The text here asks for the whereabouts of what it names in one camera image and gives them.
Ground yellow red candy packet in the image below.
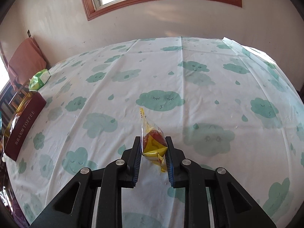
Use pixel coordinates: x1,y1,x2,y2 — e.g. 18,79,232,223
140,108,168,172

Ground cloud pattern tablecloth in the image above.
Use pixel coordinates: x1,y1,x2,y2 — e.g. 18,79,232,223
6,37,303,227

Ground red gold toffee tin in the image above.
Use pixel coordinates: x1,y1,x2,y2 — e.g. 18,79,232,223
3,91,46,162

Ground wooden chair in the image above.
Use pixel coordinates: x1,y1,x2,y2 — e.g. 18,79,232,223
1,80,29,120

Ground green tissue pack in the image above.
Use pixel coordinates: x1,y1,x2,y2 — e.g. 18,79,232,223
29,69,51,91

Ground pink cloth covered furniture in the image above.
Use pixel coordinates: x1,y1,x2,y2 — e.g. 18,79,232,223
8,38,47,91

